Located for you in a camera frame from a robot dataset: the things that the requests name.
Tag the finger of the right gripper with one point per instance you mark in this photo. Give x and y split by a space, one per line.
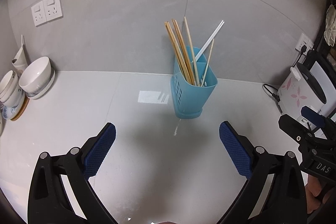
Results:
297 131
313 117

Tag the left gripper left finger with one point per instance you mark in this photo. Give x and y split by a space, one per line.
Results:
96 148

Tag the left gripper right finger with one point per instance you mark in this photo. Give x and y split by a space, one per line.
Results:
237 147

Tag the chopstick with white blue end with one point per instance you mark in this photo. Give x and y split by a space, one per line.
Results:
178 54

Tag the dark amber chopstick dotted end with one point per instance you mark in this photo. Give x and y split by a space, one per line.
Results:
185 53

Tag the pale chopstick red pattern end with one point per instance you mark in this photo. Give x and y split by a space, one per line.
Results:
196 76

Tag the amber chopstick white end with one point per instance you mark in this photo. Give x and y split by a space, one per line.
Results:
183 52

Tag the amber chopstick blue dotted end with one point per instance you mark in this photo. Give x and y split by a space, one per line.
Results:
182 47

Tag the person right hand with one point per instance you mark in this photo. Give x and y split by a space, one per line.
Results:
313 189

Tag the white rice cooker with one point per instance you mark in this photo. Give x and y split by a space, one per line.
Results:
298 90

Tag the blue plastic utensil holder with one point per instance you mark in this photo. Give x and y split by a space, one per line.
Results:
188 100

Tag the white tape patch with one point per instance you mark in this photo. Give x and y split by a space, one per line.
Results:
153 97

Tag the white ribbed plate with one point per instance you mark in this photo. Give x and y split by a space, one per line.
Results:
41 93

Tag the wooden coaster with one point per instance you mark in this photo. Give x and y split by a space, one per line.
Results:
21 111

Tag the white ceramic bowl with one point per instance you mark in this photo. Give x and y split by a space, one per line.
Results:
36 75

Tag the patterned ceramic cup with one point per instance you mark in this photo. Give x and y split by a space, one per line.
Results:
12 95

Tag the white folded paper cone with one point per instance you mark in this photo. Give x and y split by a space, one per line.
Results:
19 61

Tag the right wall socket with plug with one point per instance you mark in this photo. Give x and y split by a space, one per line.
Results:
304 40

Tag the white double wall socket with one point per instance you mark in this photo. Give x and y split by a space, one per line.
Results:
46 11

